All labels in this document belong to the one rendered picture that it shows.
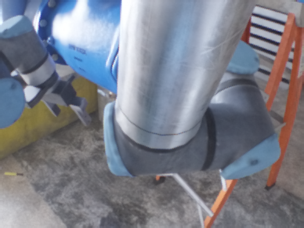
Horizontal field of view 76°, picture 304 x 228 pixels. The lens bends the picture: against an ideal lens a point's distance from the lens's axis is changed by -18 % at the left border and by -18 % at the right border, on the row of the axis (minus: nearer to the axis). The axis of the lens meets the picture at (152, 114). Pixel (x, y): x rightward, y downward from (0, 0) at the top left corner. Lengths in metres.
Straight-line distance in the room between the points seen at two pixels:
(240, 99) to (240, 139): 0.06
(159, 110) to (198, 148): 0.10
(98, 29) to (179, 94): 0.79
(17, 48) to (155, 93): 0.41
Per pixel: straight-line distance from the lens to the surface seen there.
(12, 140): 1.80
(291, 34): 0.89
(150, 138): 0.21
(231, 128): 0.28
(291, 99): 1.13
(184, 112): 0.18
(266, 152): 0.29
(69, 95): 0.61
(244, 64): 0.34
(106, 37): 0.88
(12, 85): 0.39
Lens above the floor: 1.16
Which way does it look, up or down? 34 degrees down
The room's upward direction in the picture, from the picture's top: 6 degrees clockwise
